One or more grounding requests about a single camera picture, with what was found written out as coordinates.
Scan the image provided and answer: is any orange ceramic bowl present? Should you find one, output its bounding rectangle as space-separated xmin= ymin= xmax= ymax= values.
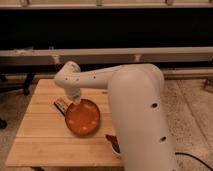
xmin=65 ymin=99 xmax=101 ymax=137

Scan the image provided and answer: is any dark chocolate bar package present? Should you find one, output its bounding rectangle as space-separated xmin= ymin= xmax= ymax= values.
xmin=54 ymin=98 xmax=68 ymax=116

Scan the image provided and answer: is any white horizontal rail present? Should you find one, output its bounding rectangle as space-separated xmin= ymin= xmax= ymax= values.
xmin=0 ymin=46 xmax=213 ymax=66

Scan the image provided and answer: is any black floor cable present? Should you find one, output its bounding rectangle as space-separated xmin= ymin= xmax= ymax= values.
xmin=175 ymin=151 xmax=213 ymax=171

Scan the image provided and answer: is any white cup with brown contents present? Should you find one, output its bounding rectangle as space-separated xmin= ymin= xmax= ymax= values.
xmin=105 ymin=134 xmax=121 ymax=156

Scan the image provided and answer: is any wooden table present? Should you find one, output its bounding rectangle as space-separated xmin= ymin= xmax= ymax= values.
xmin=6 ymin=79 xmax=122 ymax=168

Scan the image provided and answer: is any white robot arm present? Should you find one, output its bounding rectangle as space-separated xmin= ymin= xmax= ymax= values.
xmin=54 ymin=61 xmax=179 ymax=171

